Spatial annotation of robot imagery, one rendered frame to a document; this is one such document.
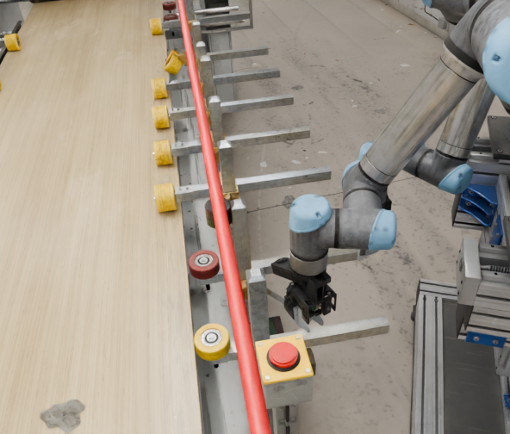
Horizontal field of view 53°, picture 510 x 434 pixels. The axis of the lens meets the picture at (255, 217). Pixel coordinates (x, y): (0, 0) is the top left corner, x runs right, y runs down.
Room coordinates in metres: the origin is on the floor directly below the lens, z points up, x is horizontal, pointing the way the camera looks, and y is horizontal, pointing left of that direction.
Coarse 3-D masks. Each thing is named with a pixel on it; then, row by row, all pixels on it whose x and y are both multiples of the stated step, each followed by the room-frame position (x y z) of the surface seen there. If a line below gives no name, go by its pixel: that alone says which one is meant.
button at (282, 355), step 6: (282, 342) 0.44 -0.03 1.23; (276, 348) 0.43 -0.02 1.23; (282, 348) 0.43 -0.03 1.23; (288, 348) 0.43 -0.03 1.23; (294, 348) 0.43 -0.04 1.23; (270, 354) 0.42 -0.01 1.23; (276, 354) 0.42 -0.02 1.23; (282, 354) 0.42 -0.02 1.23; (288, 354) 0.42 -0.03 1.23; (294, 354) 0.42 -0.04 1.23; (276, 360) 0.41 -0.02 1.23; (282, 360) 0.41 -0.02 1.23; (288, 360) 0.41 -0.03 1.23; (294, 360) 0.41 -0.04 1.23; (282, 366) 0.40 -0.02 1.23; (288, 366) 0.40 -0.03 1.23
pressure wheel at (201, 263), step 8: (192, 256) 0.97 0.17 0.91; (200, 256) 0.97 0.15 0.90; (208, 256) 0.97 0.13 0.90; (216, 256) 0.97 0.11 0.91; (192, 264) 0.94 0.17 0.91; (200, 264) 0.94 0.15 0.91; (208, 264) 0.94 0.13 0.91; (216, 264) 0.94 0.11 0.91; (192, 272) 0.93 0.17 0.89; (200, 272) 0.92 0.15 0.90; (208, 272) 0.92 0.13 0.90; (216, 272) 0.93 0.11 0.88; (208, 288) 0.95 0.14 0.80
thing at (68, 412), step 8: (72, 400) 0.57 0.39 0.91; (56, 408) 0.55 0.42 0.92; (64, 408) 0.56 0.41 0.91; (72, 408) 0.56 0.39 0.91; (80, 408) 0.56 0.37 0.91; (40, 416) 0.54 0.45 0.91; (48, 416) 0.54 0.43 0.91; (56, 416) 0.54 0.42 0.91; (64, 416) 0.54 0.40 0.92; (72, 416) 0.54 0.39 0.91; (48, 424) 0.53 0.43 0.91; (56, 424) 0.53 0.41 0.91; (64, 424) 0.52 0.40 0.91; (72, 424) 0.52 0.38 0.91
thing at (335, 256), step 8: (288, 256) 1.00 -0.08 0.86; (328, 256) 0.99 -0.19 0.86; (336, 256) 0.99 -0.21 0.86; (344, 256) 0.99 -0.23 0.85; (352, 256) 0.99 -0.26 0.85; (256, 264) 0.97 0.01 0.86; (264, 264) 0.97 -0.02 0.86; (264, 272) 0.96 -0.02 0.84; (272, 272) 0.96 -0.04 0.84; (200, 280) 0.94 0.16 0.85; (208, 280) 0.94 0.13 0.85; (216, 280) 0.94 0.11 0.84
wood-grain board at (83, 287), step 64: (128, 0) 3.32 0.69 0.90; (64, 64) 2.36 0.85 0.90; (128, 64) 2.31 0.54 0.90; (0, 128) 1.76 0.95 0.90; (64, 128) 1.73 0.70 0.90; (128, 128) 1.69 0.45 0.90; (0, 192) 1.34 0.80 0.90; (64, 192) 1.31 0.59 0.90; (128, 192) 1.29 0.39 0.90; (0, 256) 1.03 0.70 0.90; (64, 256) 1.02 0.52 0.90; (128, 256) 1.00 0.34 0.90; (0, 320) 0.80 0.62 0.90; (64, 320) 0.79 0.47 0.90; (128, 320) 0.78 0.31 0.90; (192, 320) 0.78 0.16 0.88; (0, 384) 0.63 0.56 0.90; (64, 384) 0.62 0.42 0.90; (128, 384) 0.61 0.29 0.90; (192, 384) 0.60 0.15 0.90
